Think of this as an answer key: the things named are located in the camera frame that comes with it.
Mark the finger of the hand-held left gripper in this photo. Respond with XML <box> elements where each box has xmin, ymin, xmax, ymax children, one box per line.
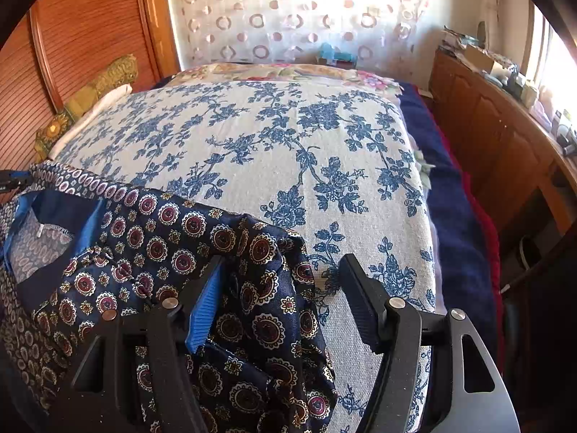
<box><xmin>0</xmin><ymin>169</ymin><xmax>34</xmax><ymax>190</ymax></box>

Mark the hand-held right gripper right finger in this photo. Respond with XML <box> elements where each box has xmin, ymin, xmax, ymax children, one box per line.
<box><xmin>338</xmin><ymin>255</ymin><xmax>517</xmax><ymax>433</ymax></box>

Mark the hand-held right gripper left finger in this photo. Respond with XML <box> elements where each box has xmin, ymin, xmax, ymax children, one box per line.
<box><xmin>49</xmin><ymin>255</ymin><xmax>226</xmax><ymax>433</ymax></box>

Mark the navy medallion print garment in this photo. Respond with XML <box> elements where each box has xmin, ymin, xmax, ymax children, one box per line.
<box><xmin>0</xmin><ymin>162</ymin><xmax>339</xmax><ymax>433</ymax></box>

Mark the navy blanket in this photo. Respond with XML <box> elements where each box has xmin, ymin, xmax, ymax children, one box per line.
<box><xmin>399</xmin><ymin>82</ymin><xmax>488</xmax><ymax>325</ymax></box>

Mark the yellow green pillow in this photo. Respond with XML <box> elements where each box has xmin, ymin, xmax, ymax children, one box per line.
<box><xmin>35</xmin><ymin>54</ymin><xmax>138</xmax><ymax>158</ymax></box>

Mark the wooden slatted wardrobe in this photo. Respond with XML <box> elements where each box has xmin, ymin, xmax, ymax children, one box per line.
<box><xmin>0</xmin><ymin>0</ymin><xmax>181</xmax><ymax>204</ymax></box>

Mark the white blue floral cloth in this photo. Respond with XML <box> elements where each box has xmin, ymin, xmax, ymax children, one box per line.
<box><xmin>49</xmin><ymin>80</ymin><xmax>436</xmax><ymax>433</ymax></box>

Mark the dark chair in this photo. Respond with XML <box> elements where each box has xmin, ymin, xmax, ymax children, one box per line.
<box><xmin>498</xmin><ymin>235</ymin><xmax>577</xmax><ymax>433</ymax></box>

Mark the wooden low cabinet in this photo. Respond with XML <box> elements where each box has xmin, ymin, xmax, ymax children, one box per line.
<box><xmin>428</xmin><ymin>49</ymin><xmax>577</xmax><ymax>258</ymax></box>

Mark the colourful floral bedsheet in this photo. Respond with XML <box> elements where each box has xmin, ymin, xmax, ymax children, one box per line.
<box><xmin>180</xmin><ymin>63</ymin><xmax>402</xmax><ymax>95</ymax></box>

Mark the blue plastic item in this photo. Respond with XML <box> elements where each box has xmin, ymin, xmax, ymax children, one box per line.
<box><xmin>317</xmin><ymin>43</ymin><xmax>357</xmax><ymax>66</ymax></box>

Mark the black gadget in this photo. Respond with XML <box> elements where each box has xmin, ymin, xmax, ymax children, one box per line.
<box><xmin>556</xmin><ymin>113</ymin><xmax>577</xmax><ymax>154</ymax></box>

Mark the pink figurine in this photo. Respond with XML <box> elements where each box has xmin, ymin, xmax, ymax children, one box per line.
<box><xmin>534</xmin><ymin>88</ymin><xmax>555</xmax><ymax>122</ymax></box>

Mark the cluster of small containers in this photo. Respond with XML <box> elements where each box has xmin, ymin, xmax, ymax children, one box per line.
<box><xmin>489</xmin><ymin>61</ymin><xmax>577</xmax><ymax>154</ymax></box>

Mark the cardboard box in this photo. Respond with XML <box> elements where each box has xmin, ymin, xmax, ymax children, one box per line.
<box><xmin>464</xmin><ymin>44</ymin><xmax>497</xmax><ymax>73</ymax></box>

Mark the sheer circle pattern curtain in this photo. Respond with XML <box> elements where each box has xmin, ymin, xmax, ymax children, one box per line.
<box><xmin>164</xmin><ymin>0</ymin><xmax>436</xmax><ymax>66</ymax></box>

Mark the window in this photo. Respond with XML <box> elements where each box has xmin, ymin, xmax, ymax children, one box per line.
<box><xmin>523</xmin><ymin>4</ymin><xmax>577</xmax><ymax>113</ymax></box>

